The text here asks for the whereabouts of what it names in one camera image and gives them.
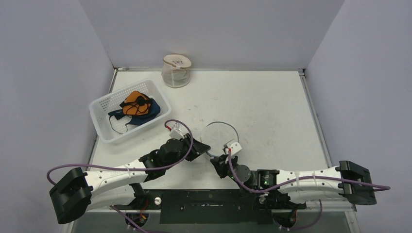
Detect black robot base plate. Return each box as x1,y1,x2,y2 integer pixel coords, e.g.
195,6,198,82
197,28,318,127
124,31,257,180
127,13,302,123
116,189,307,224

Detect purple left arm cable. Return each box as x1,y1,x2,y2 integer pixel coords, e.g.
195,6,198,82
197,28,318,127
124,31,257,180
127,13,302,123
46,119,194,233

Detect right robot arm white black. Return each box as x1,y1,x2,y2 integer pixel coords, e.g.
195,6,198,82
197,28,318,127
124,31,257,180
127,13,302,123
210,155,377,208

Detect aluminium front frame rail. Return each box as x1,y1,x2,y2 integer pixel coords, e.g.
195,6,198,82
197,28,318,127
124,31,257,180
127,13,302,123
66,189,357,213

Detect orange bra black straps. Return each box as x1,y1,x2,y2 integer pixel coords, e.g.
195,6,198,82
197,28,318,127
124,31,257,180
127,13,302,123
119,91,153,117

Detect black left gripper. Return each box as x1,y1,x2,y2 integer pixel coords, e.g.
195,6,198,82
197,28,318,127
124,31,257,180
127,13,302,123
165,133,210,170

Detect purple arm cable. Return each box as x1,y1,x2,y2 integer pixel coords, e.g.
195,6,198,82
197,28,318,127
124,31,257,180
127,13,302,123
227,149,391,232
46,119,194,233

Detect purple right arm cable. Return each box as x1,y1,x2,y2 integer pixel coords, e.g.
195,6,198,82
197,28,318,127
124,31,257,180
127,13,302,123
227,149,391,232

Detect white perforated plastic basket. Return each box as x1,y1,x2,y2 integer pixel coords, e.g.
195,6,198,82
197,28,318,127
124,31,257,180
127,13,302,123
89,79,172,143

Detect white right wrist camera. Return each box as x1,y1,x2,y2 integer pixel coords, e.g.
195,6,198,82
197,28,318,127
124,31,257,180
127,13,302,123
223,140,242,156

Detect navy blue bra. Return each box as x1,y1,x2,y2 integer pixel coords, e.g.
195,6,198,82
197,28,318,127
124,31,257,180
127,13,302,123
108,99,161,127

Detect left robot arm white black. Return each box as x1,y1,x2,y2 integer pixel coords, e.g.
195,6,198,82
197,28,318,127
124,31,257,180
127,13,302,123
49,134,211,224

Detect white mesh bag beige trim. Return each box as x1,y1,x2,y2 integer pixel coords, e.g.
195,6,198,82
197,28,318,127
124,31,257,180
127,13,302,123
161,54,192,88

